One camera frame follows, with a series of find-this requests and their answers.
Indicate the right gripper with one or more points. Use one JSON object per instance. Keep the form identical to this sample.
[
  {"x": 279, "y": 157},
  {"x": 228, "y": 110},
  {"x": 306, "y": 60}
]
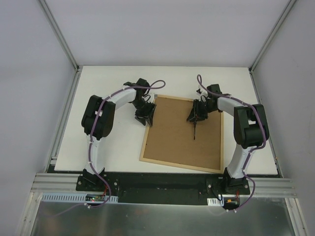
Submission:
[{"x": 197, "y": 112}]

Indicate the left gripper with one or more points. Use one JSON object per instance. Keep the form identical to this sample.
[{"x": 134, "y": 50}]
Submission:
[{"x": 144, "y": 111}]

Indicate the red handled screwdriver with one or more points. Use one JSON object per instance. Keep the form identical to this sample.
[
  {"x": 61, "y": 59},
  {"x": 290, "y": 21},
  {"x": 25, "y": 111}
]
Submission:
[{"x": 194, "y": 129}]

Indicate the wooden picture frame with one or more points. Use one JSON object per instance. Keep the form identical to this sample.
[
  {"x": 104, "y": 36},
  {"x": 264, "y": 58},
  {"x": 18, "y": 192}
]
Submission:
[{"x": 170, "y": 140}]

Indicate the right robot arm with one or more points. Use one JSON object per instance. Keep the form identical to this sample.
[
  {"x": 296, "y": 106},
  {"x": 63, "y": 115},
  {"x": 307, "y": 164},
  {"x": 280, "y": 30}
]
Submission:
[{"x": 250, "y": 130}]

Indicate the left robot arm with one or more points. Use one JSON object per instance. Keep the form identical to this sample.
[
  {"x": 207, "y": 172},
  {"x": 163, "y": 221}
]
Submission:
[{"x": 98, "y": 120}]

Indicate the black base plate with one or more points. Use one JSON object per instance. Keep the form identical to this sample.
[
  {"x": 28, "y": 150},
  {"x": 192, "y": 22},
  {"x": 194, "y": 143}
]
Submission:
[{"x": 162, "y": 188}]

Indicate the right white cable duct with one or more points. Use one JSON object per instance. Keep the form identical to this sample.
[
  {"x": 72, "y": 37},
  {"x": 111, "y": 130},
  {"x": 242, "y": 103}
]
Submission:
[{"x": 214, "y": 202}]

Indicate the white cable duct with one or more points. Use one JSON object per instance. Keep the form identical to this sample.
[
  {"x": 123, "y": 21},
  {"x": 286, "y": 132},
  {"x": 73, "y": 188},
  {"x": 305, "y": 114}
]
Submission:
[
  {"x": 78, "y": 198},
  {"x": 214, "y": 202}
]

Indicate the left white cable duct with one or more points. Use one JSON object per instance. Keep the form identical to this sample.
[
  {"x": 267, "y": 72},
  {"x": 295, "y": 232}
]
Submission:
[{"x": 78, "y": 198}]

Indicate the aluminium rail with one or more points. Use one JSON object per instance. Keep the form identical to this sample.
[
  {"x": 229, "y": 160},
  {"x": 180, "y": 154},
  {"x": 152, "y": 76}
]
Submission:
[{"x": 55, "y": 183}]

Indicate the left aluminium corner post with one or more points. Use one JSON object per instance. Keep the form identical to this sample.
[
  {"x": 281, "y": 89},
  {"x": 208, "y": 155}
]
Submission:
[{"x": 58, "y": 33}]

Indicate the aluminium corner post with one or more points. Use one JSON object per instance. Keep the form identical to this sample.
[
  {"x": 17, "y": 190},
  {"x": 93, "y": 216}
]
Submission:
[
  {"x": 272, "y": 34},
  {"x": 58, "y": 33}
]

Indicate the right aluminium corner post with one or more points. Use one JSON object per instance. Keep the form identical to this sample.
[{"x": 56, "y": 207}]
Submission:
[{"x": 272, "y": 34}]

